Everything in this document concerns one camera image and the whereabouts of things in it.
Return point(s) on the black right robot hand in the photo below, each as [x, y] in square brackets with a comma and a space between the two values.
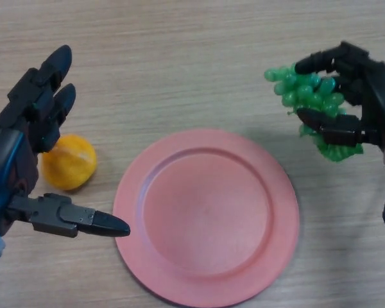
[378, 93]

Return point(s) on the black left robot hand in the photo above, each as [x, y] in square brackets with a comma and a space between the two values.
[6, 160]

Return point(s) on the green grapes bunch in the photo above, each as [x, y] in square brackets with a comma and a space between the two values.
[303, 94]

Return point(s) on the pink round plate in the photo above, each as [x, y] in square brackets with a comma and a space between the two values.
[205, 218]

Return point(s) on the orange yellow pear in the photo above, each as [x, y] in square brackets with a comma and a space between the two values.
[70, 163]

